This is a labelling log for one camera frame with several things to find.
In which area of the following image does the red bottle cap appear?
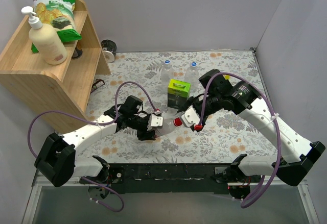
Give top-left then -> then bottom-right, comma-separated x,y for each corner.
173,118 -> 182,127

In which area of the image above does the clear plastic bottle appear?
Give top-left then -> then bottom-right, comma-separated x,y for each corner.
160,61 -> 174,93
184,64 -> 199,93

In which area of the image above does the red label water bottle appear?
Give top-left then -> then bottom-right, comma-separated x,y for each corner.
155,118 -> 177,137

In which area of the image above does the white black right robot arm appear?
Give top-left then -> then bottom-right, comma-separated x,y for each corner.
179,69 -> 325,186

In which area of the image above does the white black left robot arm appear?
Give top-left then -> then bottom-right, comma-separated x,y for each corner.
34,95 -> 163,187

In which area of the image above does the cream lotion pump bottle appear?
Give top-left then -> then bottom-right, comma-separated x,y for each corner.
21,6 -> 67,65

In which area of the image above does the green Gillette razor box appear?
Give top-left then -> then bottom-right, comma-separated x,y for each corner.
167,79 -> 191,109

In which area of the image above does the wooden shelf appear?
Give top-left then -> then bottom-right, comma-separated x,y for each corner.
1,0 -> 110,134

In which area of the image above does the black tape roll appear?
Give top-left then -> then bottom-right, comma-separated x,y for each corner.
101,39 -> 117,63

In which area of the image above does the cassava chips bag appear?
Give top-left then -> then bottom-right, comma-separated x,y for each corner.
33,0 -> 81,43

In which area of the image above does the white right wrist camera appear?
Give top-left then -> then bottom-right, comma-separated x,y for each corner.
180,106 -> 203,132

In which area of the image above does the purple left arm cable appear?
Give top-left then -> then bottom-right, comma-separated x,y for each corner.
27,81 -> 161,212

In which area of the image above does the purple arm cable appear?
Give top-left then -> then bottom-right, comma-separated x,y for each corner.
27,81 -> 161,212
198,72 -> 283,209

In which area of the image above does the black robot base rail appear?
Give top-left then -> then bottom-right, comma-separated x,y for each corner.
100,163 -> 228,194

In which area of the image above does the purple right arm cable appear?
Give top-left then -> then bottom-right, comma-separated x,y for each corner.
198,72 -> 283,209

